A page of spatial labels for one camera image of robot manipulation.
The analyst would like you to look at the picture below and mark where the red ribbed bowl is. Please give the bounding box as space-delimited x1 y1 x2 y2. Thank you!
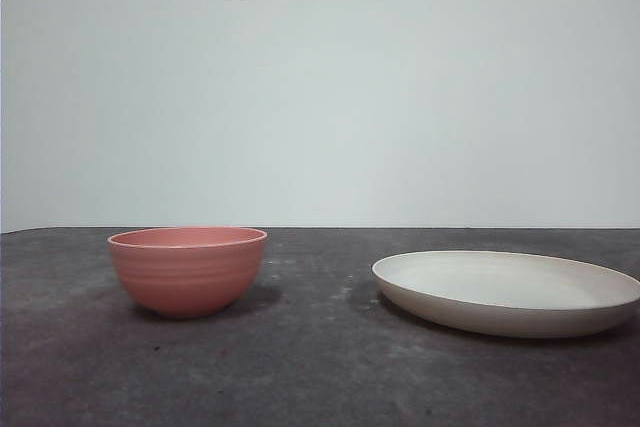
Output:
106 226 269 320

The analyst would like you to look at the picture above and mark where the white shallow plate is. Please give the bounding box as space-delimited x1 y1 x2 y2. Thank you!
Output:
371 249 640 339

